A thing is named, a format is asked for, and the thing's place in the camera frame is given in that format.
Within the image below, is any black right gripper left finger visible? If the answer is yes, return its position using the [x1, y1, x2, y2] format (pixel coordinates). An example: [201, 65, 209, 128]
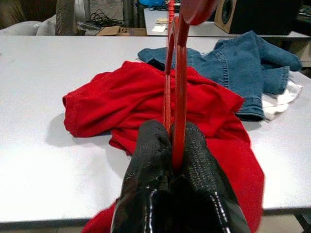
[111, 120, 173, 233]

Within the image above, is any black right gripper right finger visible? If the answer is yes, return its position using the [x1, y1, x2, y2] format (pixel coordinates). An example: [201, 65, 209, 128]
[170, 122, 251, 233]

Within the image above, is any red printed t-shirt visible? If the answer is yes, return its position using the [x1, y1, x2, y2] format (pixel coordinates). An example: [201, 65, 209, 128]
[62, 60, 265, 233]

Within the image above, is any red plastic hanger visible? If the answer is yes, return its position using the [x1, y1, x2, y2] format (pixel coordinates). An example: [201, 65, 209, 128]
[163, 0, 217, 170]

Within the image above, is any white cloth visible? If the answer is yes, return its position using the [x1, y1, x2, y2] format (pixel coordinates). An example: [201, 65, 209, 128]
[261, 80, 304, 121]

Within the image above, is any blue denim jacket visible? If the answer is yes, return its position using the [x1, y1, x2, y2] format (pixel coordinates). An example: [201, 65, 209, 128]
[138, 31, 303, 121]

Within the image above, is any brown cardboard box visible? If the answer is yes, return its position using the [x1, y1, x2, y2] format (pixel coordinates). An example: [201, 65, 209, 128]
[96, 25, 148, 36]

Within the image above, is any long white table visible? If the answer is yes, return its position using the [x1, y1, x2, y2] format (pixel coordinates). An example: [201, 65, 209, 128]
[143, 8, 311, 38]

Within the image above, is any blue plastic bag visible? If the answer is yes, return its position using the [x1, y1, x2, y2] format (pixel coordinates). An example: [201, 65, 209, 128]
[139, 0, 166, 8]

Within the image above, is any white pillow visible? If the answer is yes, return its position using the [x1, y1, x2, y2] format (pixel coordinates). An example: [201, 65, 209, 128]
[35, 14, 58, 36]

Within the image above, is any wood sided black speaker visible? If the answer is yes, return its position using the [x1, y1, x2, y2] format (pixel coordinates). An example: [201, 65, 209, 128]
[213, 0, 302, 34]

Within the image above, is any black cable tangle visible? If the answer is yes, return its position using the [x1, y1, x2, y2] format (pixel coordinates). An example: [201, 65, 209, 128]
[89, 9, 124, 27]

